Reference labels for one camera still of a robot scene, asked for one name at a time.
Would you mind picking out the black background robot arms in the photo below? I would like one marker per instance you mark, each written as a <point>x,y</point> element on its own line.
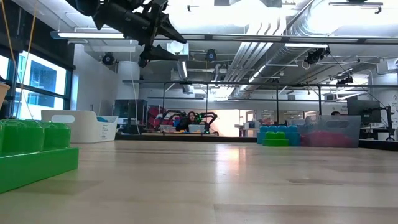
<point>208,118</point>

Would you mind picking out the black background rack frame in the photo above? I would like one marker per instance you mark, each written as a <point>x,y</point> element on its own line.
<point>276,84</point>

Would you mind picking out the red toy block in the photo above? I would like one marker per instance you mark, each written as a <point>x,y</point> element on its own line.
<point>339,139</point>
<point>311,140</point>

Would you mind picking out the black background monitor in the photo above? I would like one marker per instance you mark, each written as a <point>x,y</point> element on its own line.
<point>363,111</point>

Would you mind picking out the white plastic bin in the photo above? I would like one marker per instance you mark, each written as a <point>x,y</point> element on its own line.
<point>84,127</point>

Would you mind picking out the grey translucent plastic bin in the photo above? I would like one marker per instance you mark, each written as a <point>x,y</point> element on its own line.
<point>342,124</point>

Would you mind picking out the small green toy block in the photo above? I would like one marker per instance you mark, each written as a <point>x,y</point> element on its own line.
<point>275,139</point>

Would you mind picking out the window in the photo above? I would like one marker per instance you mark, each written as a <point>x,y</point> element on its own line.
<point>40,87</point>

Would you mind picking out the black hanging camera cluster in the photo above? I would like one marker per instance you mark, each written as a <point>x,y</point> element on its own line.
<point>316,55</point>

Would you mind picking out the large blue toy block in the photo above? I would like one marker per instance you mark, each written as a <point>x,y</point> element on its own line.
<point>280,128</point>

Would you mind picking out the person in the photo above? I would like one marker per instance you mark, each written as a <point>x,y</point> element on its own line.
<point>335,113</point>
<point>187,122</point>

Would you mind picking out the white round ceiling lamp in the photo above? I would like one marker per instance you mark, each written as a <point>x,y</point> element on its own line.
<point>177,47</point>

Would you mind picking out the long green toy block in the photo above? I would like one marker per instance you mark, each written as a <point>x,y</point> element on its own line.
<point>31,155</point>

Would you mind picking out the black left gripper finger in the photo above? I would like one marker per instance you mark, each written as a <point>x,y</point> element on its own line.
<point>158,53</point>
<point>171,31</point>

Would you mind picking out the black overhead beam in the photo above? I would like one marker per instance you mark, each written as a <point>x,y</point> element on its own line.
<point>233,38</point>

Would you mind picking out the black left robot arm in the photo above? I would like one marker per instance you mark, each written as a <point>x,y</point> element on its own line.
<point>84,6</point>

